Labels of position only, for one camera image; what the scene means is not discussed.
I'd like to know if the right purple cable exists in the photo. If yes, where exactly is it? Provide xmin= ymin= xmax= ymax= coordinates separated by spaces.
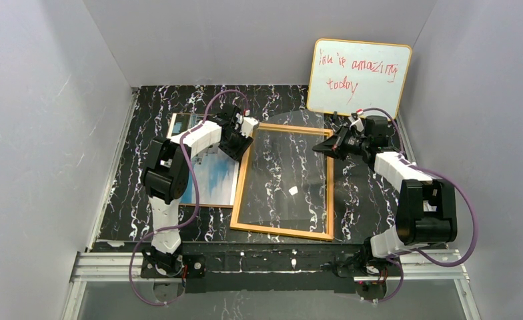
xmin=352 ymin=107 xmax=480 ymax=304

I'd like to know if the aluminium rail with black bases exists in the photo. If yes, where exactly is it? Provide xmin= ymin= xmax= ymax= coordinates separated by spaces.
xmin=71 ymin=242 xmax=468 ymax=293

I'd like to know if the purple cable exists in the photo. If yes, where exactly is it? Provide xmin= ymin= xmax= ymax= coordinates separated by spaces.
xmin=352 ymin=107 xmax=480 ymax=304
xmin=129 ymin=90 xmax=250 ymax=307

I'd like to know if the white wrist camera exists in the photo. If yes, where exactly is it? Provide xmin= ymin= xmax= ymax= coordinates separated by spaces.
xmin=349 ymin=109 xmax=364 ymax=134
xmin=239 ymin=117 xmax=259 ymax=137

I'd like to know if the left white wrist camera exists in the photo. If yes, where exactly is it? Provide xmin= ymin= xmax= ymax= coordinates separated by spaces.
xmin=239 ymin=117 xmax=259 ymax=137

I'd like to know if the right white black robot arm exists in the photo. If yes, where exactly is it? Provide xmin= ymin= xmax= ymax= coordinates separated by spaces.
xmin=312 ymin=115 xmax=458 ymax=265

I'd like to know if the whiteboard with red writing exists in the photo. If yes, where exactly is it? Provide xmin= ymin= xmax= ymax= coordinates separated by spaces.
xmin=306 ymin=38 xmax=412 ymax=119

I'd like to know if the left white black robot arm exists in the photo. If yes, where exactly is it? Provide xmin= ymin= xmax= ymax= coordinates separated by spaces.
xmin=142 ymin=106 xmax=259 ymax=271

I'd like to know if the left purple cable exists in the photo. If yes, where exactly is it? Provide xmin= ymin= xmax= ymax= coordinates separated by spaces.
xmin=129 ymin=90 xmax=250 ymax=307

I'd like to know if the building and sky photo board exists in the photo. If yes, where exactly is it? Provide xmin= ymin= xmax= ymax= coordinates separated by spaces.
xmin=167 ymin=113 xmax=239 ymax=208

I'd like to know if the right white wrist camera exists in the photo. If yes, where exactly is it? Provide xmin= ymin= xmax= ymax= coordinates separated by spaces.
xmin=349 ymin=109 xmax=364 ymax=134

